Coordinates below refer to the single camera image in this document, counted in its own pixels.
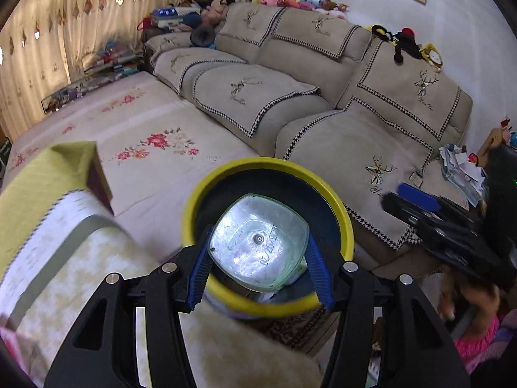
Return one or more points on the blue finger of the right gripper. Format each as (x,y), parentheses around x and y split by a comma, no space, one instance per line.
(419,198)

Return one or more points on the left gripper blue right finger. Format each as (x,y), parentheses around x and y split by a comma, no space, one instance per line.
(319,274)

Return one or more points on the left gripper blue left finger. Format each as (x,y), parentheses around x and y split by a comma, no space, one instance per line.
(200,269)

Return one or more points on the pink patterned sleeve forearm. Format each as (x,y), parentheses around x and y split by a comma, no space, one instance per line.
(491,346)

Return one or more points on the yellow rimmed dark trash bin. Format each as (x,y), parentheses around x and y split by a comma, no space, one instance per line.
(298,188)

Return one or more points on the person right hand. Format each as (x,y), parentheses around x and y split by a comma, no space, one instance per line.
(486,299)

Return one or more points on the pile of crumpled paper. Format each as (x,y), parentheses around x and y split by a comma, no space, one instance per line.
(460,168)

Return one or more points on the floral white mattress pad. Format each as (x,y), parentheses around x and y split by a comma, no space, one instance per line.
(154,148)

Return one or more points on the black mouse plush toy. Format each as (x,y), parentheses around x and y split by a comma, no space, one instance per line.
(403,42)

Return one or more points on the beige sectional sofa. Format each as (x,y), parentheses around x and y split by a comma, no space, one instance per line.
(328,95)

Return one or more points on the dark neck pillow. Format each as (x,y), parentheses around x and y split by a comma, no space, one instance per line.
(203,36)

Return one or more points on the pile of plush toys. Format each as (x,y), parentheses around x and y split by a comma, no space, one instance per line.
(216,11)

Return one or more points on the beige embroidered curtain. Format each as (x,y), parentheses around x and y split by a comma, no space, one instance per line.
(46,44)

